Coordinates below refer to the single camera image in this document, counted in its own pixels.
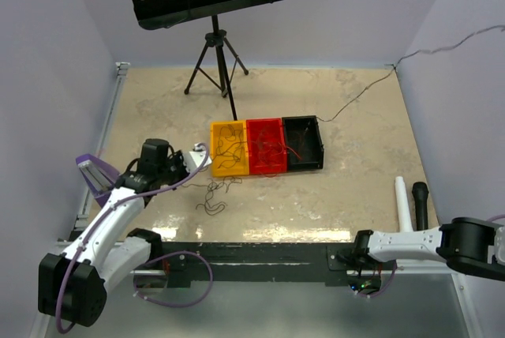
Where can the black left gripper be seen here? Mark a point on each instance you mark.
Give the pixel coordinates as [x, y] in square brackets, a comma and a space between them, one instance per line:
[179, 158]

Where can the yellow plastic bin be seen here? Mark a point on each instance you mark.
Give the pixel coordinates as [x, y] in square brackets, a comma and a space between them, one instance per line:
[229, 149]

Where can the red plastic bin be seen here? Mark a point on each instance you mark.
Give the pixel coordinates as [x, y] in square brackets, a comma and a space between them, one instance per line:
[267, 152]

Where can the black plastic bin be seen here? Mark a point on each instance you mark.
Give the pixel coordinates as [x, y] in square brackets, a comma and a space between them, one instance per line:
[305, 149]

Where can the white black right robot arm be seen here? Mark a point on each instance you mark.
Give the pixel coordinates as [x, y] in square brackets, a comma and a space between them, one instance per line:
[466, 245]

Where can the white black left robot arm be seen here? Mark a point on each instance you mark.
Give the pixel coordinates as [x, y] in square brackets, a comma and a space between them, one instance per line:
[73, 285]

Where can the purple metronome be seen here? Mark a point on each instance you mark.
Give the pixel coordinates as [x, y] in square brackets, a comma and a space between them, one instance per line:
[100, 176]

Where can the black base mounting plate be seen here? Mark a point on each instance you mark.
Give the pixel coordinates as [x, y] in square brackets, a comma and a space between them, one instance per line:
[329, 263]

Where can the white microphone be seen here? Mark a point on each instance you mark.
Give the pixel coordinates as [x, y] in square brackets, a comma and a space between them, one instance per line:
[403, 207]

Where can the black microphone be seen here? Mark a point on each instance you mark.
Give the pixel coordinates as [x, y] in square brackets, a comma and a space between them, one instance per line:
[420, 197]

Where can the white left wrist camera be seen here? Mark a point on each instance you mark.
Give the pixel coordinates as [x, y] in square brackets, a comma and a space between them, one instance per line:
[198, 158]

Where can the aluminium front rail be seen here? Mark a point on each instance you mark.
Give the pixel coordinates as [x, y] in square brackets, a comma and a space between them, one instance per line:
[125, 258]

